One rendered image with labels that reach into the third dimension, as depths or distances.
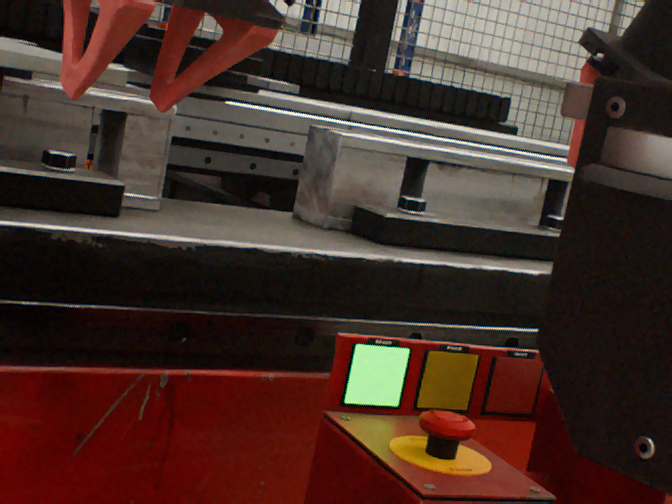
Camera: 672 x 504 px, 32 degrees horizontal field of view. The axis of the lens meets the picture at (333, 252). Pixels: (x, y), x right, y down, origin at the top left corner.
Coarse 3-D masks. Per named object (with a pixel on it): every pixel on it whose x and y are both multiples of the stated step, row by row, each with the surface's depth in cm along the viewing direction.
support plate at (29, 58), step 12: (0, 48) 70; (12, 48) 73; (24, 48) 78; (36, 48) 83; (0, 60) 69; (12, 60) 69; (24, 60) 70; (36, 60) 70; (48, 60) 70; (60, 60) 71; (36, 72) 70; (48, 72) 70; (60, 72) 71; (108, 72) 73; (120, 72) 73; (108, 84) 73; (120, 84) 73
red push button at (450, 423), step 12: (420, 420) 81; (432, 420) 80; (444, 420) 80; (456, 420) 81; (468, 420) 81; (432, 432) 80; (444, 432) 80; (456, 432) 80; (468, 432) 80; (432, 444) 81; (444, 444) 81; (456, 444) 81; (432, 456) 81; (444, 456) 81
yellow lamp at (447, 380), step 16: (432, 352) 90; (448, 352) 90; (432, 368) 90; (448, 368) 91; (464, 368) 91; (432, 384) 90; (448, 384) 91; (464, 384) 91; (432, 400) 91; (448, 400) 91; (464, 400) 92
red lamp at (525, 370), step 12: (504, 360) 93; (516, 360) 93; (528, 360) 94; (504, 372) 93; (516, 372) 93; (528, 372) 94; (540, 372) 94; (492, 384) 93; (504, 384) 93; (516, 384) 94; (528, 384) 94; (492, 396) 93; (504, 396) 93; (516, 396) 94; (528, 396) 94; (492, 408) 93; (504, 408) 94; (516, 408) 94; (528, 408) 95
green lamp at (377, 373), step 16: (368, 352) 87; (384, 352) 88; (400, 352) 88; (352, 368) 87; (368, 368) 88; (384, 368) 88; (400, 368) 89; (352, 384) 87; (368, 384) 88; (384, 384) 88; (400, 384) 89; (352, 400) 88; (368, 400) 88; (384, 400) 89
